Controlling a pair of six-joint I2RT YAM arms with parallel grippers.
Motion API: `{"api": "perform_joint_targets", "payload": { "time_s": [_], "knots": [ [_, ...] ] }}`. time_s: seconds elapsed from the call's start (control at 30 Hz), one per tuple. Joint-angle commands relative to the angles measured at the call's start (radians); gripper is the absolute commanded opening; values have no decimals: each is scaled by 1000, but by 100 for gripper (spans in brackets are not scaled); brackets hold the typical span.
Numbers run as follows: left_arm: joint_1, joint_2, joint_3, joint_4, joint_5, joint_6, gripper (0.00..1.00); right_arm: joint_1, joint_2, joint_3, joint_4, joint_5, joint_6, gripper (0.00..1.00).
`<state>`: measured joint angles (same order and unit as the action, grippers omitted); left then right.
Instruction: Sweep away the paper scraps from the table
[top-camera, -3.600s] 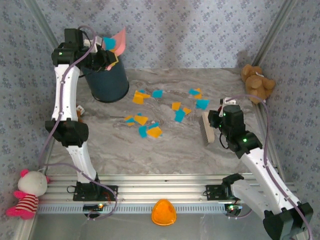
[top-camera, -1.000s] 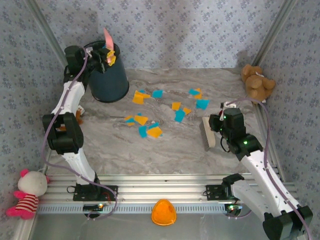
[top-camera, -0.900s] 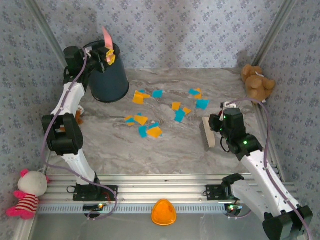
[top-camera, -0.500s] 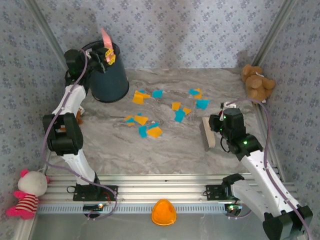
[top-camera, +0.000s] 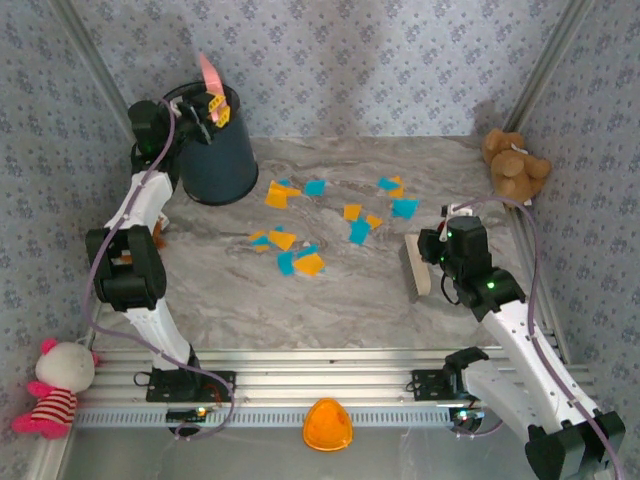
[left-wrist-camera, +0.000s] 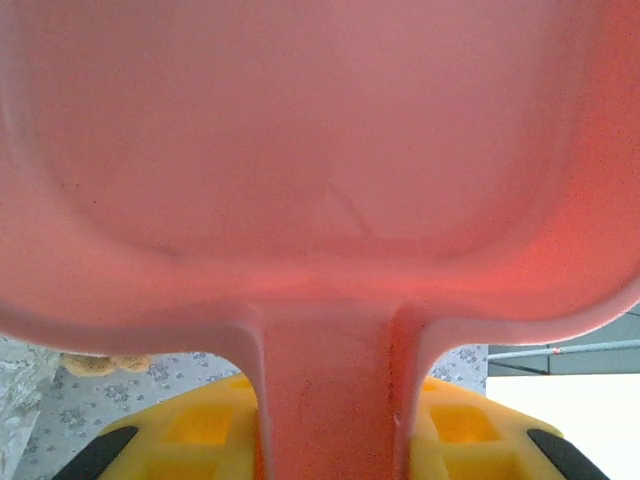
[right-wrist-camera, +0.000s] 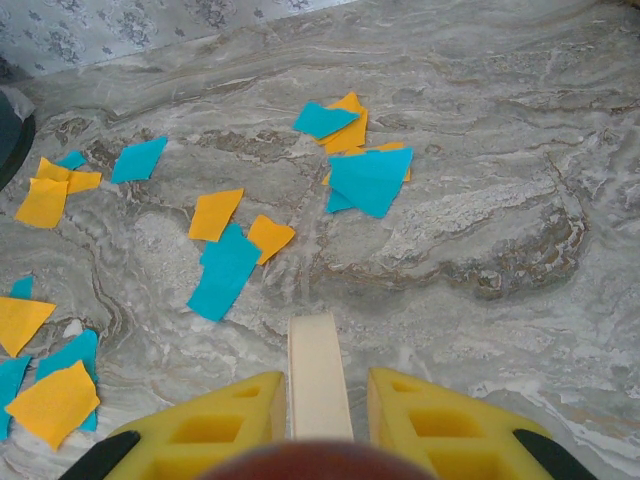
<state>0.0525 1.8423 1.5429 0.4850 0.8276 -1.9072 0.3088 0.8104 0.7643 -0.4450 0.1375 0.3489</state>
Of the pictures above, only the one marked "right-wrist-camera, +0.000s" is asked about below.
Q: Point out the large orange paper scrap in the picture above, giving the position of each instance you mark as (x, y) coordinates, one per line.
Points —
(52, 405)

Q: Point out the small blue paper scrap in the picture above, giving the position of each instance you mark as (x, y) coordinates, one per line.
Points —
(339, 202)
(72, 161)

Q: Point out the cream hand brush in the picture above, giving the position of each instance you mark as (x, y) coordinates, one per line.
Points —
(317, 375)

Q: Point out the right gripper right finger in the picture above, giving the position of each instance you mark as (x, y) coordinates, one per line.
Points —
(450, 430)

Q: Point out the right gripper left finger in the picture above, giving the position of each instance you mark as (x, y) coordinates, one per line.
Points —
(200, 430)

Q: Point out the dark blue trash bin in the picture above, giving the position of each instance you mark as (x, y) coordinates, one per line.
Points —
(10, 140)

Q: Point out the large blue paper scrap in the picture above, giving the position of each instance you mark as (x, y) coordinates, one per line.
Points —
(372, 180)

